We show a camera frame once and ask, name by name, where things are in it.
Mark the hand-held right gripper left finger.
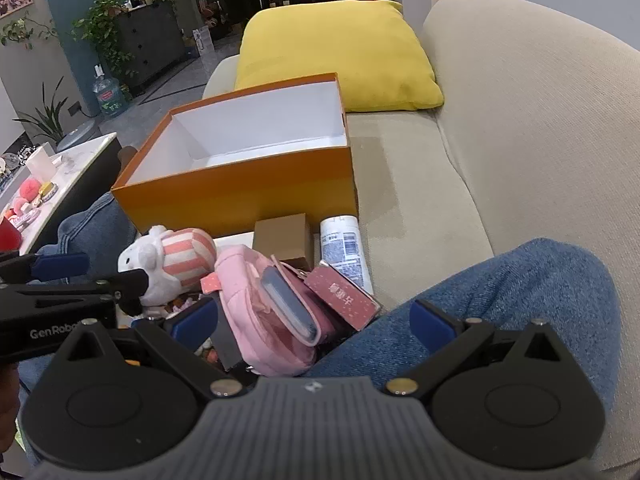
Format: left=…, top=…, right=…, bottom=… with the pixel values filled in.
left=52, top=296, right=246, bottom=398

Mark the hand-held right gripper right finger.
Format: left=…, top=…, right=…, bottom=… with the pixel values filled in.
left=385, top=299, right=571, bottom=397

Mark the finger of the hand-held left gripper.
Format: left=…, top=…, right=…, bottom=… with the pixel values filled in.
left=0, top=267, right=151, bottom=311
left=0, top=252, right=91, bottom=286

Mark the pale pink pouch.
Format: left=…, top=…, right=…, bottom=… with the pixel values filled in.
left=200, top=245, right=318, bottom=378

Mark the pink striped plush toy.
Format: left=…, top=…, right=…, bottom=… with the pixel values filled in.
left=117, top=225, right=218, bottom=308

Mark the white tube with blue print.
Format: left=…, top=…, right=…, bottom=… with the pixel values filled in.
left=320, top=215, right=375, bottom=296

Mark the orange cardboard box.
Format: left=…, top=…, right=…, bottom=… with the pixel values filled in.
left=111, top=72, right=360, bottom=236

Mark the person's left leg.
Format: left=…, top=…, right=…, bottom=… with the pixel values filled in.
left=17, top=191, right=138, bottom=281

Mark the red mug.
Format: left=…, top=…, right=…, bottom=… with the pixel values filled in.
left=0, top=220, right=23, bottom=252

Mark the pink pom-pom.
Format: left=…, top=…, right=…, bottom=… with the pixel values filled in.
left=17, top=177, right=43, bottom=201

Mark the pink red card box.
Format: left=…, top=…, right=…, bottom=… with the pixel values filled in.
left=304, top=260, right=383, bottom=332

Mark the marble coffee table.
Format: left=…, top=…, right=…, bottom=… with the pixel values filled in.
left=0, top=132, right=123, bottom=256

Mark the white cup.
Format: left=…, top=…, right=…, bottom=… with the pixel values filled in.
left=26, top=142, right=56, bottom=181

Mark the small brown cardboard box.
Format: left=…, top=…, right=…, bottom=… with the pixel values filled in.
left=252, top=213, right=315, bottom=272

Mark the round grey stool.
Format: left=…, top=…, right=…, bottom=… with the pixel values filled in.
left=56, top=120, right=101, bottom=153

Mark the long-leaved potted plant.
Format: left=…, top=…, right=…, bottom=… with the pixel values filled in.
left=15, top=77, right=76, bottom=146

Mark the large water jug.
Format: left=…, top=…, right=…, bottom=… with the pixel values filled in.
left=92, top=65, right=126, bottom=118

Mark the beige sofa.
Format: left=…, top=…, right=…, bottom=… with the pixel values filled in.
left=202, top=0, right=640, bottom=471

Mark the dark grey cabinet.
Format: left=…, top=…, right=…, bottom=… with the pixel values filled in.
left=112, top=2, right=188, bottom=91

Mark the trailing green plant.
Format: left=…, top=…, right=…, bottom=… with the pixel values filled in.
left=72, top=0, right=136, bottom=91

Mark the white floor sign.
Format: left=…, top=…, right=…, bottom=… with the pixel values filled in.
left=192, top=25, right=216, bottom=56

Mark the yellow cushion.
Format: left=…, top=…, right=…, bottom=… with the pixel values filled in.
left=234, top=0, right=445, bottom=113

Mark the wall-hung green plant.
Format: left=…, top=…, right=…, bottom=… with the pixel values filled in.
left=0, top=15, right=58, bottom=51

